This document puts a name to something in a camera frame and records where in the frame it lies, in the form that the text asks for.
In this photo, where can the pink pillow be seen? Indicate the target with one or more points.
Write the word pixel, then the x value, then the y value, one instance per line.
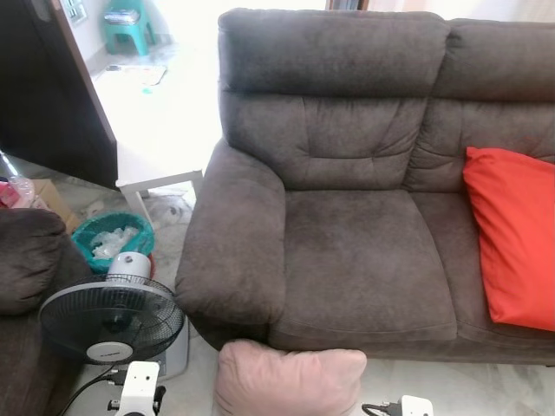
pixel 286 381

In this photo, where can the red pillow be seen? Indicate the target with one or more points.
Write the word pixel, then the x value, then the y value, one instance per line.
pixel 516 234

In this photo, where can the brown fabric sofa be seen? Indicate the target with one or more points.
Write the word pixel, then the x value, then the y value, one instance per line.
pixel 364 251

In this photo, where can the white table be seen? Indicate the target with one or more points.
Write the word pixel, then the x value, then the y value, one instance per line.
pixel 160 180

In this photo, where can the clear plastic waste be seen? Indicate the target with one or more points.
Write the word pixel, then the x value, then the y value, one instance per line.
pixel 114 243

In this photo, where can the black and white fan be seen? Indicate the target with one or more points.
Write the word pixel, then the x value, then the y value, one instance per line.
pixel 113 316

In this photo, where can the teal plastic stool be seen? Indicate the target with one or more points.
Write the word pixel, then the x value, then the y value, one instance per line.
pixel 128 33

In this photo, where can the green mesh waste basket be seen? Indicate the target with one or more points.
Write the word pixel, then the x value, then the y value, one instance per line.
pixel 85 234

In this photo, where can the cardboard box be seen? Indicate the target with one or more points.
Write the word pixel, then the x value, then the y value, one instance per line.
pixel 54 204

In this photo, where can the dark wooden door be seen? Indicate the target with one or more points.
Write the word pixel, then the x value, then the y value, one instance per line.
pixel 43 87

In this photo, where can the brown fabric armchair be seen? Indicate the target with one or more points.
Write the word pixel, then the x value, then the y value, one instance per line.
pixel 30 260

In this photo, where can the pink clear plastic bottle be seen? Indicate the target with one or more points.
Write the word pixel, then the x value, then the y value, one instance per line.
pixel 13 192

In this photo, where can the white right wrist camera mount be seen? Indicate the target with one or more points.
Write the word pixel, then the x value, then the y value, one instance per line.
pixel 416 407

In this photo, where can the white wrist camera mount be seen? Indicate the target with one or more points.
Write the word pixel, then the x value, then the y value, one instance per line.
pixel 416 407
pixel 139 386

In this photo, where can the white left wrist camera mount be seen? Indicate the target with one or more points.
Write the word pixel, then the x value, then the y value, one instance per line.
pixel 139 386

